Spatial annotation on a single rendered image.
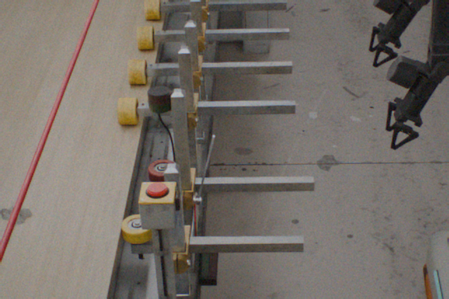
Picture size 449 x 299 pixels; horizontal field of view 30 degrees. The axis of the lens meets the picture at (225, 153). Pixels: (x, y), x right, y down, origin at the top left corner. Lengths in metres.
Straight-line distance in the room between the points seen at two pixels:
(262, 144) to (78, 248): 2.12
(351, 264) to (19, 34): 1.54
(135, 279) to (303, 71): 2.55
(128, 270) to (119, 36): 1.00
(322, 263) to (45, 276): 1.60
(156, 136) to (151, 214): 1.34
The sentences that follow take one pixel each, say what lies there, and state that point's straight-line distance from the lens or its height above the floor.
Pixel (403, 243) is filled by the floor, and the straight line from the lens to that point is 3.53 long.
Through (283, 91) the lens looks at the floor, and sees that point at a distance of 4.54.
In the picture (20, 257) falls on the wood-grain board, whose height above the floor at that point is 0.90.
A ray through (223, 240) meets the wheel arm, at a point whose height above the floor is 0.85.
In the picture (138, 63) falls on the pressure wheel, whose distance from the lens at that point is 2.73.
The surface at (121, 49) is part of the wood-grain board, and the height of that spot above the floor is 0.90.
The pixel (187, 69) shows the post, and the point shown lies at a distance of 2.39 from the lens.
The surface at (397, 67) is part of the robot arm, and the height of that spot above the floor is 1.21.
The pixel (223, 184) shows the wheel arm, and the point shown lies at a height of 0.86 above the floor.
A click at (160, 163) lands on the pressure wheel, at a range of 2.35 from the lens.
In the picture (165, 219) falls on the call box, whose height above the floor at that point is 1.18.
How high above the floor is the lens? 2.21
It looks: 33 degrees down
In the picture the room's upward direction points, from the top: 2 degrees counter-clockwise
